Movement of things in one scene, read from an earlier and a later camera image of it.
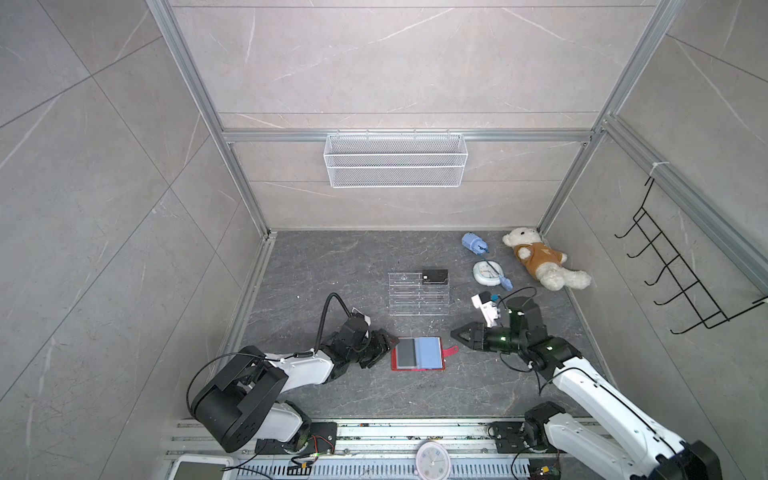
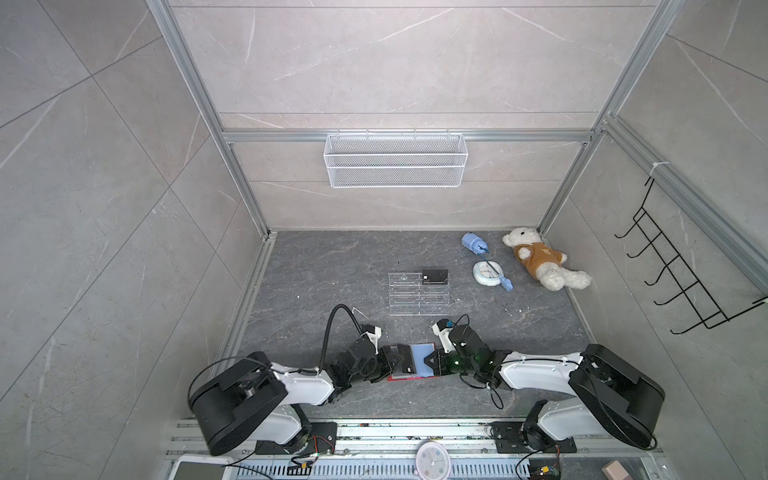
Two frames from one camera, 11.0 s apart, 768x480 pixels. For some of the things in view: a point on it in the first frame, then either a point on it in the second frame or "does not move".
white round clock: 432,461 does not move
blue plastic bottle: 475,243 does not move
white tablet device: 202,467 does not move
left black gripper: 384,344 → 386,355
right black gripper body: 505,340 → 456,364
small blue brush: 506,282 does not move
